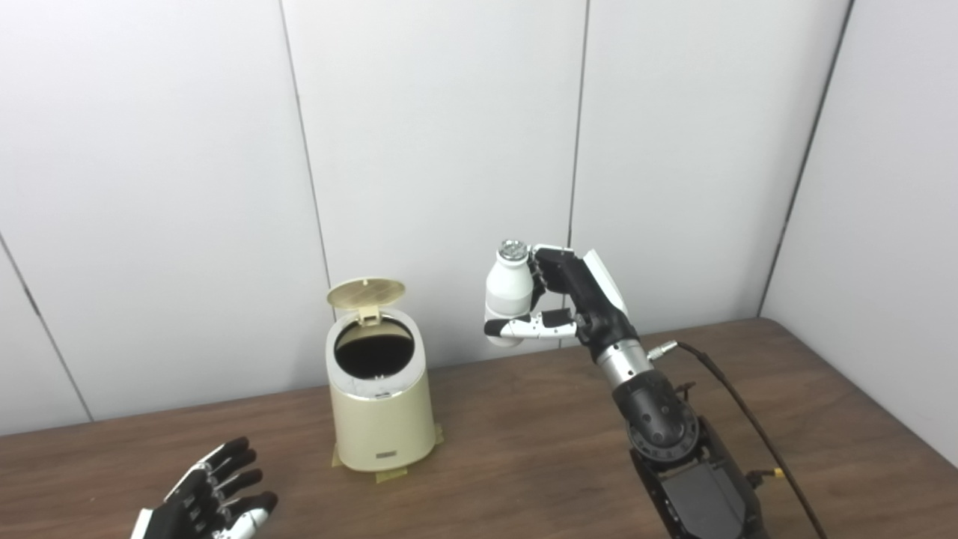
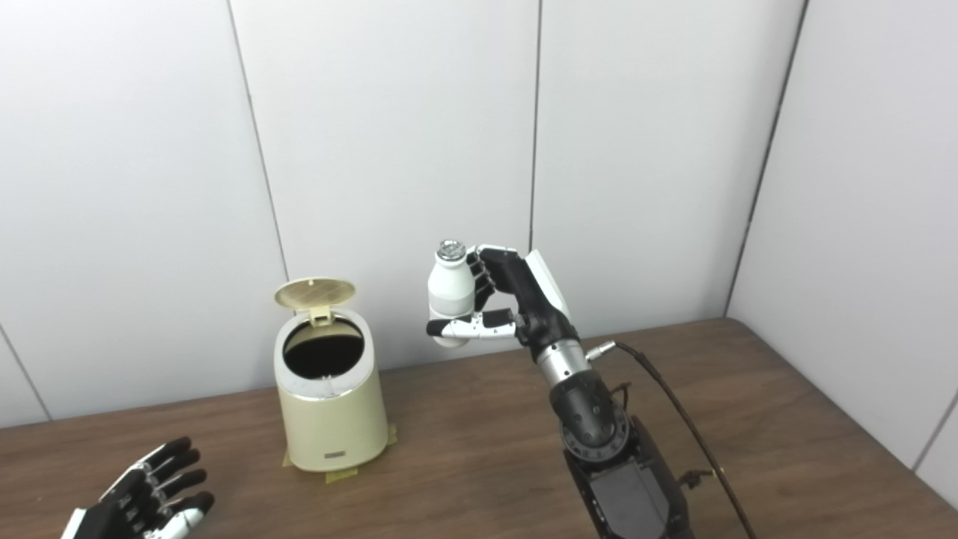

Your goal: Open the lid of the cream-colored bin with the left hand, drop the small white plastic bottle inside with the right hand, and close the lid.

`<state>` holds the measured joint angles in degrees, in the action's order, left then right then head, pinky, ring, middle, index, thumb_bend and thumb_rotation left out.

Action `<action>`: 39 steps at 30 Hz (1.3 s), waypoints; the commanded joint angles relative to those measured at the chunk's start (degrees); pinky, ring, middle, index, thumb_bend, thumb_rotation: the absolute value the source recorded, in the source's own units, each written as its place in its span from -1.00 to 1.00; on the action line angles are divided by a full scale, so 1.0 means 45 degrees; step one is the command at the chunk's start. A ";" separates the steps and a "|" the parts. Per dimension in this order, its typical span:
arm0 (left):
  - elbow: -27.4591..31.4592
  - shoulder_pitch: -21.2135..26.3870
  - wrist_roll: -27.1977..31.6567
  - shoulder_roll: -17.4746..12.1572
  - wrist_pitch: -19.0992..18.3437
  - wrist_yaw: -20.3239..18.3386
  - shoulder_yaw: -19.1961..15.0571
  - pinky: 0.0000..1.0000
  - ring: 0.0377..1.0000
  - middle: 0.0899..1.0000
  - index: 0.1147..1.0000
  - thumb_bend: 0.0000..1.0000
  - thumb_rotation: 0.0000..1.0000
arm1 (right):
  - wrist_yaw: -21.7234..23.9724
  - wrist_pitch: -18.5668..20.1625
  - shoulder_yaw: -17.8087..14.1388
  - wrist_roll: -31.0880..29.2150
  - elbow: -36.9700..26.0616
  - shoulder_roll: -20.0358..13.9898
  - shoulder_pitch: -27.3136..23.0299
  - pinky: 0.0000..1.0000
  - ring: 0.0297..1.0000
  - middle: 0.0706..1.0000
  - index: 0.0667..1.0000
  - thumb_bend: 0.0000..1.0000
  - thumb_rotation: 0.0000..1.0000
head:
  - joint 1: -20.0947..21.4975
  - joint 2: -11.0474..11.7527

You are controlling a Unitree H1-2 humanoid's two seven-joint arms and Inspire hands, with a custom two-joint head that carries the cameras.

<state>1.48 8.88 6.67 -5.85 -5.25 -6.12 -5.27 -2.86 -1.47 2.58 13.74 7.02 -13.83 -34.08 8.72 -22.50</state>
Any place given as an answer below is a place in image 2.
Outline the small white plastic bottle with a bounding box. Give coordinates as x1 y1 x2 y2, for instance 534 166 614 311
427 240 478 349

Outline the black and white left hand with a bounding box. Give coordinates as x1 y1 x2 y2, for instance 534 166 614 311
60 437 216 539

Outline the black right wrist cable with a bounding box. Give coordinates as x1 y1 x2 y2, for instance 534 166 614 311
586 341 757 539

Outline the cream-colored cylindrical bin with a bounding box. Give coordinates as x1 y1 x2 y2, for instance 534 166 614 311
273 308 389 473

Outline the round cream bin lid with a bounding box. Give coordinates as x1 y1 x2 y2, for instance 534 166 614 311
274 278 357 326

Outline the black and white right hand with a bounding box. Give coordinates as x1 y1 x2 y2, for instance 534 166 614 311
427 243 581 364

